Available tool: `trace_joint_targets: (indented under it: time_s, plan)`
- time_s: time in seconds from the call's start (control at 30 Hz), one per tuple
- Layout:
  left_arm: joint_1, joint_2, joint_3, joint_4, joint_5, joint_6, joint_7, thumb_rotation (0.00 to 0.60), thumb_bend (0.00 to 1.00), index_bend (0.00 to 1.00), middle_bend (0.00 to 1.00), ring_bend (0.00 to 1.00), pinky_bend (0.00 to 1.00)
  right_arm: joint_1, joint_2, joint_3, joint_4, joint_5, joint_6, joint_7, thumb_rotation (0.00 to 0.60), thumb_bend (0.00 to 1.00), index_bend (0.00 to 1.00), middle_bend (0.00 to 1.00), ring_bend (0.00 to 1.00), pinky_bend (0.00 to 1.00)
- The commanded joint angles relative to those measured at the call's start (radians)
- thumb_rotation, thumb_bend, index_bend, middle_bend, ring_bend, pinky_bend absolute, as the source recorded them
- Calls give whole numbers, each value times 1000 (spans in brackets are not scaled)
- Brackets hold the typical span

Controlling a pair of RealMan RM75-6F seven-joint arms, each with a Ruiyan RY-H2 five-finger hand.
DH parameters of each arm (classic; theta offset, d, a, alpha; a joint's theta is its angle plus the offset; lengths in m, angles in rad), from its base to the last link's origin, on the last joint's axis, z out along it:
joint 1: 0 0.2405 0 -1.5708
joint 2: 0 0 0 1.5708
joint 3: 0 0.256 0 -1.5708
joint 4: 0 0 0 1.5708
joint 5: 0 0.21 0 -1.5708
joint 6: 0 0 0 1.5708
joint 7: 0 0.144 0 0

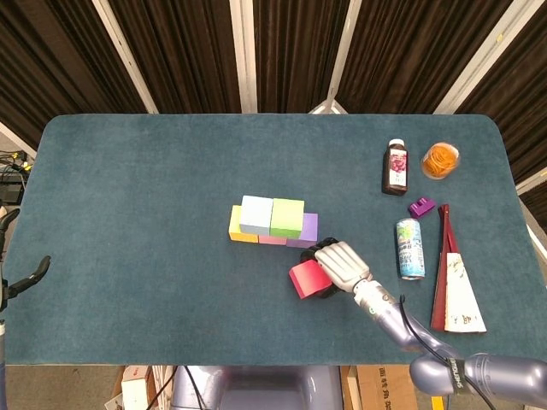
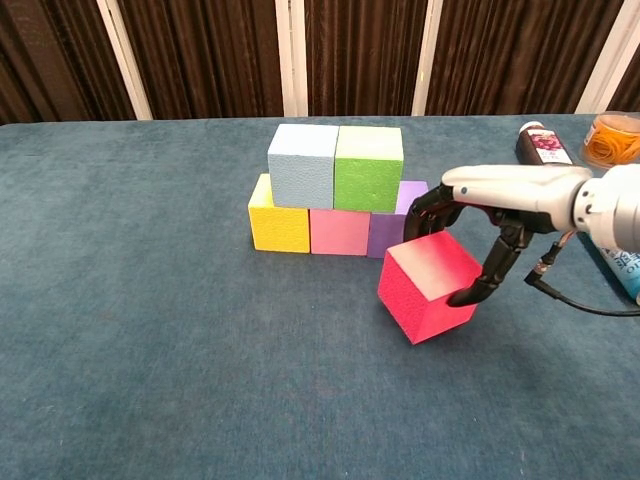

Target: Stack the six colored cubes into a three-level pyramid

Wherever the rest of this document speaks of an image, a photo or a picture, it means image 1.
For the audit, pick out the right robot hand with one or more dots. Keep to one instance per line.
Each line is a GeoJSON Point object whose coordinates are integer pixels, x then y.
{"type": "Point", "coordinates": [342, 262]}

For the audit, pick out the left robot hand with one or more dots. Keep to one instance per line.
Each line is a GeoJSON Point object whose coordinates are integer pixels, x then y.
{"type": "Point", "coordinates": [25, 279]}

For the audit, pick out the red foam cube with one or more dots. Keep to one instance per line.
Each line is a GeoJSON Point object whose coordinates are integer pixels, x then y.
{"type": "Point", "coordinates": [305, 279]}

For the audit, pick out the purple foam cube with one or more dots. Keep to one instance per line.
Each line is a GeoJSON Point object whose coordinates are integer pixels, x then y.
{"type": "Point", "coordinates": [308, 232]}

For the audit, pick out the green foam cube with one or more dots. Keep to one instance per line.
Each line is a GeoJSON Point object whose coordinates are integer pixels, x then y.
{"type": "Point", "coordinates": [286, 218]}

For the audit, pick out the light blue foam cube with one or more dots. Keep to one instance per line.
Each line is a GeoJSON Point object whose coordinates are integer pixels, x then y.
{"type": "Point", "coordinates": [256, 213]}

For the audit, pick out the yellow foam cube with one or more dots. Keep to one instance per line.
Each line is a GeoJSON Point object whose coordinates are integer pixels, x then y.
{"type": "Point", "coordinates": [235, 228]}

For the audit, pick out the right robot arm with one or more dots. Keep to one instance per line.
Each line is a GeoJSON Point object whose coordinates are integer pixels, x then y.
{"type": "Point", "coordinates": [448, 350]}

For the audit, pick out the blue drink can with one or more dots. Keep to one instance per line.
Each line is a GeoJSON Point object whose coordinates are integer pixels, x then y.
{"type": "Point", "coordinates": [410, 250]}

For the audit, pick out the pale pink foam cube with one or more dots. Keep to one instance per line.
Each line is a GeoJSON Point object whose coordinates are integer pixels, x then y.
{"type": "Point", "coordinates": [272, 240]}

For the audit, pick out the small purple plastic block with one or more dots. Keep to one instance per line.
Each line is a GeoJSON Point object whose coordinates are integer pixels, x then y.
{"type": "Point", "coordinates": [421, 209]}

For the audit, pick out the dark juice bottle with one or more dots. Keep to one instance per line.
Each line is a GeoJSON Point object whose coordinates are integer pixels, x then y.
{"type": "Point", "coordinates": [395, 168]}

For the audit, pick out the red folding paper fan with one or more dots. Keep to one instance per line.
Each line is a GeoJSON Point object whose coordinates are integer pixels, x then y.
{"type": "Point", "coordinates": [453, 282]}

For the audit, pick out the brown cardboard box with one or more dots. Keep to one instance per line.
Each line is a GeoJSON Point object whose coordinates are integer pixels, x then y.
{"type": "Point", "coordinates": [384, 388]}

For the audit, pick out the orange snack cup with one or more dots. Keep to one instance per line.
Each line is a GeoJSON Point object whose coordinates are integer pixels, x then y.
{"type": "Point", "coordinates": [441, 161]}

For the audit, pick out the grey-purple robot torso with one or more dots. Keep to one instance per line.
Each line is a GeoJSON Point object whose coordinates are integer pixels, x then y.
{"type": "Point", "coordinates": [265, 393]}

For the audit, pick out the white cardboard box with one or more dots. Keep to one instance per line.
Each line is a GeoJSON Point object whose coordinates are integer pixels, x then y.
{"type": "Point", "coordinates": [134, 388]}

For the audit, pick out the teal table mat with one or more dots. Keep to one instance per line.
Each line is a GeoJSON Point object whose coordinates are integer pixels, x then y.
{"type": "Point", "coordinates": [128, 149]}

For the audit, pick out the dark brown curtain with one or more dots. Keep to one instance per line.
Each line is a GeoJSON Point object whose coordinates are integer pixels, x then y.
{"type": "Point", "coordinates": [192, 51]}

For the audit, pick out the white frame post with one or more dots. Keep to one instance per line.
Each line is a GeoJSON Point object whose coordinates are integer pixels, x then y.
{"type": "Point", "coordinates": [243, 55]}
{"type": "Point", "coordinates": [534, 181]}
{"type": "Point", "coordinates": [124, 55]}
{"type": "Point", "coordinates": [482, 55]}
{"type": "Point", "coordinates": [342, 55]}
{"type": "Point", "coordinates": [13, 138]}

